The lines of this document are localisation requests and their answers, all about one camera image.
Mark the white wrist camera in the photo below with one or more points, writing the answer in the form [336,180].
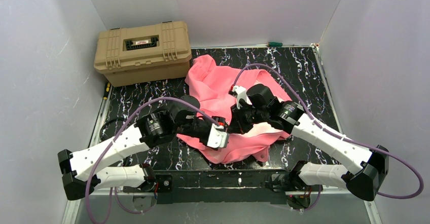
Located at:
[239,92]
[218,137]

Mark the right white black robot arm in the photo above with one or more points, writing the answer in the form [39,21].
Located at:
[360,170]

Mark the yellow black handled screwdriver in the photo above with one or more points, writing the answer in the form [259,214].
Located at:
[106,91]

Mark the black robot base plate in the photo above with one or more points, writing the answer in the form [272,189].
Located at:
[231,186]

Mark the pink zip-up jacket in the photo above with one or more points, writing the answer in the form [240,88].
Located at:
[210,84]

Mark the tan plastic tool case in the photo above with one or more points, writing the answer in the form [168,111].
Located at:
[127,56]

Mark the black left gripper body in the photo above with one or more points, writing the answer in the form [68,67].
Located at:
[208,132]

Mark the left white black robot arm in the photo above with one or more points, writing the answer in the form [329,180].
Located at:
[156,122]

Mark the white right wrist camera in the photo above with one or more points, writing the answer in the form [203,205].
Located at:
[239,92]

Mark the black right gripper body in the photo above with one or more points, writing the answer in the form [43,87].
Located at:
[240,117]

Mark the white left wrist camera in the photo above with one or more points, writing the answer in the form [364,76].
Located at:
[218,137]

